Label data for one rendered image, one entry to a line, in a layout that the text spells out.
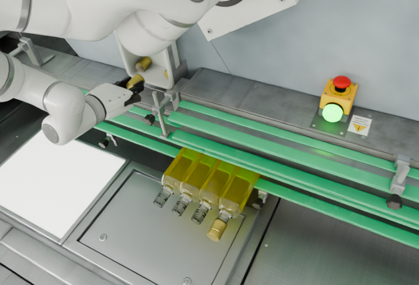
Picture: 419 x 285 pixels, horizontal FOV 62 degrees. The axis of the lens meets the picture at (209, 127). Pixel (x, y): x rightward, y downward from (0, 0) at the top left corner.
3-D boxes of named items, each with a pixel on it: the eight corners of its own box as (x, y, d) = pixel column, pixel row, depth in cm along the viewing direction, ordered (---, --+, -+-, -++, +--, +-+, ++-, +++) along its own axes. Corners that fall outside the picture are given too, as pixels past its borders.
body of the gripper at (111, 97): (77, 116, 91) (107, 99, 100) (108, 129, 87) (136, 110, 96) (73, 91, 87) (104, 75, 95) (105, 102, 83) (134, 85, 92)
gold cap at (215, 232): (222, 218, 85) (214, 234, 83) (229, 227, 87) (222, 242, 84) (212, 217, 88) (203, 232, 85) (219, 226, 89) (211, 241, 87)
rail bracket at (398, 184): (391, 158, 79) (380, 206, 71) (401, 136, 74) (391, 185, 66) (411, 164, 78) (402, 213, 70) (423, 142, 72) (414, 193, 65)
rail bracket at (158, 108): (174, 118, 108) (151, 147, 101) (163, 75, 96) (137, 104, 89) (182, 121, 107) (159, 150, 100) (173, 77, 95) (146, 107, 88)
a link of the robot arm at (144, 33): (149, -8, 68) (95, 28, 58) (191, -51, 59) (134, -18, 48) (182, 33, 71) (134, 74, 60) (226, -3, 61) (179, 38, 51)
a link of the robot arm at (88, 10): (10, -16, 49) (45, -102, 38) (154, 15, 65) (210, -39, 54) (17, 47, 47) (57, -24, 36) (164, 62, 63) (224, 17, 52)
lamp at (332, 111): (323, 113, 86) (319, 121, 85) (325, 100, 83) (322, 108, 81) (341, 118, 85) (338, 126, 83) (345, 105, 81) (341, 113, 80)
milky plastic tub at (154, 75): (143, 63, 118) (128, 78, 113) (126, -1, 102) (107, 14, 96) (188, 74, 111) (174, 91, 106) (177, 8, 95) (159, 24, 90)
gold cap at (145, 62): (133, 63, 111) (141, 55, 113) (138, 73, 113) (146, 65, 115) (140, 62, 109) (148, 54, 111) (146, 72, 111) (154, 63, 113)
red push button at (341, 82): (328, 93, 83) (331, 82, 81) (333, 83, 86) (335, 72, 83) (346, 97, 82) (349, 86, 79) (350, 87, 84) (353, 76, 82)
